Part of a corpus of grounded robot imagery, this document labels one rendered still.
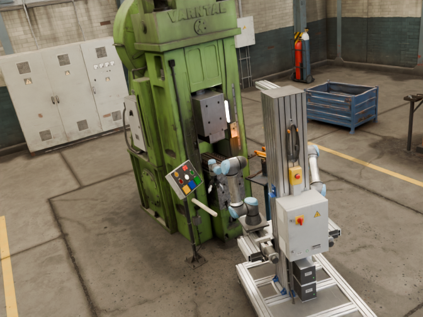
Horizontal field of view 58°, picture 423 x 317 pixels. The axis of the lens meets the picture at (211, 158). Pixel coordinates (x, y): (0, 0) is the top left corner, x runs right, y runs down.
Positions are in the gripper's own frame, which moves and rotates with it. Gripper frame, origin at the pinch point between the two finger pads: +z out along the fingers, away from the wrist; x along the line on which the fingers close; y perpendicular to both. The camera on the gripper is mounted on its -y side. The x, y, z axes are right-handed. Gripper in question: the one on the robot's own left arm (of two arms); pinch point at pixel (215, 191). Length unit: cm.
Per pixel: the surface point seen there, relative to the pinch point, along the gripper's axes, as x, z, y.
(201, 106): 7, -76, -43
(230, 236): 19, 87, -42
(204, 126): 7, -54, -43
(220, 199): 12, 33, -39
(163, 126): -31, -51, -84
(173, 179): -38.7, -20.8, -6.4
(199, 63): 16, -116, -62
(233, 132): 46, -31, -69
